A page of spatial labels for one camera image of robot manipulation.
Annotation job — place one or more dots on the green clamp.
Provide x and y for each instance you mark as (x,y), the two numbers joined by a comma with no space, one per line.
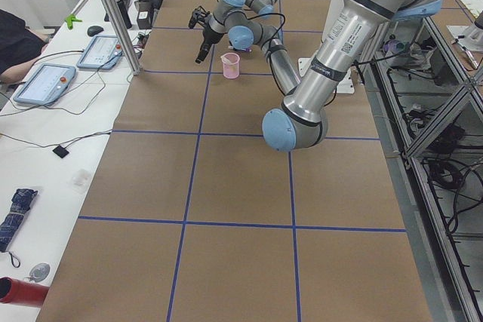
(70,20)

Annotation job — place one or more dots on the black computer mouse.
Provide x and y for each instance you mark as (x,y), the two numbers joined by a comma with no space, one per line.
(94,30)

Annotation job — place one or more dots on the left aluminium frame post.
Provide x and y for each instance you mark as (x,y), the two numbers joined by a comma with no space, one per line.
(118,24)

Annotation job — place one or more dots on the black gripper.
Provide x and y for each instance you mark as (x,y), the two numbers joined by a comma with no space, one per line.
(208,35)

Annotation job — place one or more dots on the black keyboard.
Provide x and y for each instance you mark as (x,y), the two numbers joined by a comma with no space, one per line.
(123,6)

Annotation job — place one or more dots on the teach pendant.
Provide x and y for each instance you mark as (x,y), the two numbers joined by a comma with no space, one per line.
(102,53)
(46,85)

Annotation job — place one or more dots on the left far teach pendant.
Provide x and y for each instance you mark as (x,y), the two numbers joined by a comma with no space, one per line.
(102,53)

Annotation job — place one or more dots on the small black sensor box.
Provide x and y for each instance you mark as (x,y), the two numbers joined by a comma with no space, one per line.
(60,151)

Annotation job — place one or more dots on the red bottle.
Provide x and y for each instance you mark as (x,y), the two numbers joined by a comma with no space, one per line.
(17,292)

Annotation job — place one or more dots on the blue folded umbrella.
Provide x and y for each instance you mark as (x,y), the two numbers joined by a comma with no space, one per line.
(21,203)

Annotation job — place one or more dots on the person forearm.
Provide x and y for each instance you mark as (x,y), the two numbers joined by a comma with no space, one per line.
(15,64)

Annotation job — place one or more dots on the left near teach pendant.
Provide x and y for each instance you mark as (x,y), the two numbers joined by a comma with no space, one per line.
(46,85)

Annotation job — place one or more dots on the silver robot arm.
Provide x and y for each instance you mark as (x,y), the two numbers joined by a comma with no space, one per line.
(237,19)
(300,121)

